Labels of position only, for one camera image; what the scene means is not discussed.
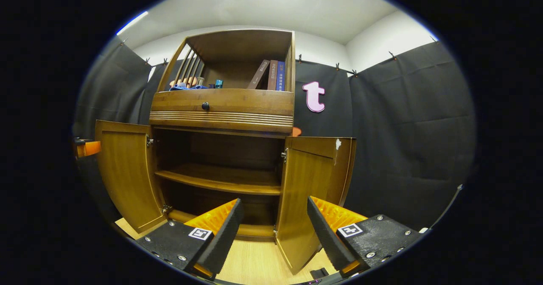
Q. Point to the black round drawer knob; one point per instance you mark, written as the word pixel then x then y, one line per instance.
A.
pixel 205 106

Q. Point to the wooden shoe cabinet door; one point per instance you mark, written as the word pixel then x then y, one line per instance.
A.
pixel 303 191
pixel 127 174

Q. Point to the dark red book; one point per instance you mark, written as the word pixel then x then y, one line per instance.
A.
pixel 272 75

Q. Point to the small black block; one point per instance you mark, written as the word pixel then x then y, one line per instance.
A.
pixel 319 273

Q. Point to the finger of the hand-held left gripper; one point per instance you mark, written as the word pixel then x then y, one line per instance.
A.
pixel 91 148

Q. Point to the wooden cabinet drawer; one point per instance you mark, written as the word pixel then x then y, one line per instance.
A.
pixel 246 104

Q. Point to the black backdrop cloth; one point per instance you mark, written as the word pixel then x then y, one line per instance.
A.
pixel 407 128

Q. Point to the ceiling light panel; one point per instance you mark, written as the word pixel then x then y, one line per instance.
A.
pixel 132 22

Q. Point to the wooden double-door shoe cabinet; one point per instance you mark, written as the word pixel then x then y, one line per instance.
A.
pixel 237 102

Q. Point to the blue cloth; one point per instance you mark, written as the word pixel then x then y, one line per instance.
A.
pixel 186 88

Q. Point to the small teal object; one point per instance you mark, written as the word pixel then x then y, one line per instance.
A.
pixel 218 84

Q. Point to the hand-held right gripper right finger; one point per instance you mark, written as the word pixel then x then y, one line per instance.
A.
pixel 328 242

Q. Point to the wooden cabinet inner shelf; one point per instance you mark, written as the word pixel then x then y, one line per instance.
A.
pixel 220 179

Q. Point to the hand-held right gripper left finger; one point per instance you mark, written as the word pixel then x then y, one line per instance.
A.
pixel 220 244

